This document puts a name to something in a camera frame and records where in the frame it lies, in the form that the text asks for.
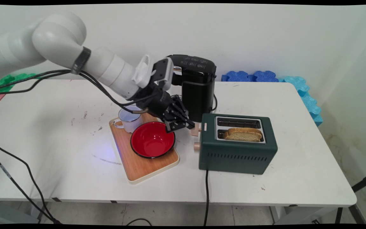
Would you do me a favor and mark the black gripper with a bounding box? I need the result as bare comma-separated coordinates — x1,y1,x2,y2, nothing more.
137,85,196,133

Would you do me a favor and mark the beige toaster lever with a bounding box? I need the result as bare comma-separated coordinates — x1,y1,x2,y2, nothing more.
190,122,202,137

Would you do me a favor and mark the black coffee machine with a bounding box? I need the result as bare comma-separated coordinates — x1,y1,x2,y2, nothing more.
166,54,218,123

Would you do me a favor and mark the red bowl black rim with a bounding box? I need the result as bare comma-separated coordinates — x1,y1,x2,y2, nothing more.
130,121,176,159

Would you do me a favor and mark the white enamel mug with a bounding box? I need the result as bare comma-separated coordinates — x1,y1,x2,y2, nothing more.
113,105,144,133

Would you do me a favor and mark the wooden tray cream rim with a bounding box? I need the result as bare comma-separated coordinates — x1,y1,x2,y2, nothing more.
109,107,180,185

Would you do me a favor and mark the toasted bread slice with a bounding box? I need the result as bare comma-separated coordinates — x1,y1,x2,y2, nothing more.
223,127,263,142

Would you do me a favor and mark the dark green toaster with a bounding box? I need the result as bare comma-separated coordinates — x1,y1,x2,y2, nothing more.
198,113,278,175

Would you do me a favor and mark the dark blue foam mat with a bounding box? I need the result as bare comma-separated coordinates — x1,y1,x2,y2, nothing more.
221,71,254,82
253,70,281,83

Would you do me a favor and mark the cyan foam mat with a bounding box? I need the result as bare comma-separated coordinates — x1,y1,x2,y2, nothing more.
278,76,323,127

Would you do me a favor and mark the green foam mat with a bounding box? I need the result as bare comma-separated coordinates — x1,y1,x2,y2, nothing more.
0,73,42,93

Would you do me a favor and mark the black tripod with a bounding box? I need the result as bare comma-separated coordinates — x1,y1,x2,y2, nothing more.
335,172,366,225

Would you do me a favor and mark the black wrist camera white mount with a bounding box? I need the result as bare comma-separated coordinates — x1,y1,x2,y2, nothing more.
132,54,174,92

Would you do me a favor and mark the black toaster power cable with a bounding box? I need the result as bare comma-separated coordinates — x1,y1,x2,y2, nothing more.
203,170,210,226

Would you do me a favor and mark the black cable loop on floor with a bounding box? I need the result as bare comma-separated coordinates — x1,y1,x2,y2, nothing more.
125,218,152,226

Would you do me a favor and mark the black strap on arm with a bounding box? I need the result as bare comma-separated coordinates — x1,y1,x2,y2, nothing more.
71,46,92,75

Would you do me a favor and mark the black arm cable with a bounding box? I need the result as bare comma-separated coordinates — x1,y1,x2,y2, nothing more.
0,69,150,114
0,71,158,107

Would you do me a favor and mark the black hanging cable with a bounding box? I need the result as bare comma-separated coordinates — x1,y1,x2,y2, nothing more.
0,141,62,225
0,150,59,225

